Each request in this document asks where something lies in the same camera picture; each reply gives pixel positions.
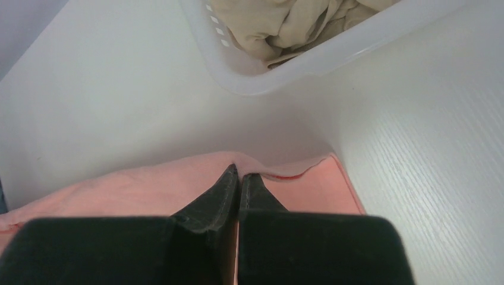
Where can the salmon pink t-shirt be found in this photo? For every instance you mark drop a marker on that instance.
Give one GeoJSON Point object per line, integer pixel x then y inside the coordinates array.
{"type": "Point", "coordinates": [317, 185]}

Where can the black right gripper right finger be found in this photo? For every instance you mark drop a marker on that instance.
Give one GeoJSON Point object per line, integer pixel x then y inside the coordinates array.
{"type": "Point", "coordinates": [278, 246]}

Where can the beige crumpled t-shirt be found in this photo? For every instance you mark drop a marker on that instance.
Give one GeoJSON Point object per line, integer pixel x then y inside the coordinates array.
{"type": "Point", "coordinates": [276, 31]}

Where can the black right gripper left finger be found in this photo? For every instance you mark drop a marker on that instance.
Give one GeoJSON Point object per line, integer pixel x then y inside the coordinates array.
{"type": "Point", "coordinates": [196, 245]}

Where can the white plastic laundry basket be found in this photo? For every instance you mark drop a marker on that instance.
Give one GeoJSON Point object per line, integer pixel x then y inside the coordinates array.
{"type": "Point", "coordinates": [237, 71]}

